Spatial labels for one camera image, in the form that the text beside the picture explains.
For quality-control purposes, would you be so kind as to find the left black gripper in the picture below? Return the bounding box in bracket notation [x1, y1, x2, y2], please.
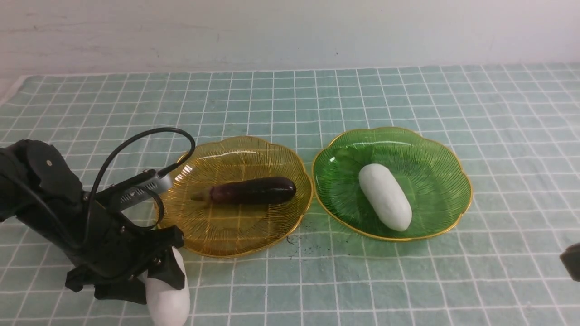
[27, 200, 186, 305]

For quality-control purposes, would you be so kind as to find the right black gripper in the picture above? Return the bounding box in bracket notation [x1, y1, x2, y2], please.
[560, 243, 580, 282]

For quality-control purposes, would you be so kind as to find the white radish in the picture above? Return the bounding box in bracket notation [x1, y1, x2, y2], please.
[335, 147, 413, 232]
[145, 262, 190, 326]

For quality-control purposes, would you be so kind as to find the purple eggplant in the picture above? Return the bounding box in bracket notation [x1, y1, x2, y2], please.
[190, 176, 297, 206]

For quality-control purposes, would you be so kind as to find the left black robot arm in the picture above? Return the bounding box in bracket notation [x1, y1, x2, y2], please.
[1, 140, 187, 305]

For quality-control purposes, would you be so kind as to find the amber plastic plate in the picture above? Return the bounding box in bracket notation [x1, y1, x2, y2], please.
[158, 135, 314, 258]

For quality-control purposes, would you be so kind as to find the green checkered tablecloth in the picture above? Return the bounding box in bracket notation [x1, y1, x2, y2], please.
[0, 62, 580, 326]

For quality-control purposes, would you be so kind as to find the green plastic plate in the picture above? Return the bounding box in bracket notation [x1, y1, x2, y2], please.
[311, 126, 473, 243]

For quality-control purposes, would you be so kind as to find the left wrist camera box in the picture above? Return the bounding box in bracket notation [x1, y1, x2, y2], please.
[95, 169, 173, 211]

